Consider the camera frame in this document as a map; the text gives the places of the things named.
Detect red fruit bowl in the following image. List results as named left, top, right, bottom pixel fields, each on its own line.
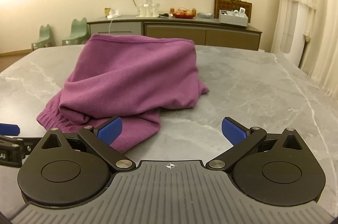
left=172, top=7, right=197, bottom=19

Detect set of glass cups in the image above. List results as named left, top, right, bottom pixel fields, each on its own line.
left=135, top=0, right=161, bottom=18

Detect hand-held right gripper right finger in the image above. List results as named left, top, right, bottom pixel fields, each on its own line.
left=206, top=117, right=311, bottom=172

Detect white curtain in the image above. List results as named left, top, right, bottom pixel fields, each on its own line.
left=271, top=0, right=338, bottom=98

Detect wooden framed board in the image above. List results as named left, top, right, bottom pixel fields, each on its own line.
left=214, top=0, right=252, bottom=23

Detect grey storage box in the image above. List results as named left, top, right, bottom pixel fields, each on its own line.
left=219, top=8, right=249, bottom=27

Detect purple sweatpants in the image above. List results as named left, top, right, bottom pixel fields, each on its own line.
left=36, top=34, right=210, bottom=154

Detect green plastic child chair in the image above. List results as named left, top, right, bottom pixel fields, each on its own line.
left=31, top=24, right=55, bottom=51
left=62, top=17, right=88, bottom=47

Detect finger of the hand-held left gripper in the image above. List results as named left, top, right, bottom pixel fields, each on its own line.
left=0, top=135, right=43, bottom=147
left=0, top=123, right=21, bottom=135

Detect grey brown sideboard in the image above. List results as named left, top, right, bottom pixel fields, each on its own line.
left=87, top=15, right=263, bottom=51

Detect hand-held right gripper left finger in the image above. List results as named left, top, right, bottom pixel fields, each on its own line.
left=34, top=116, right=136, bottom=172

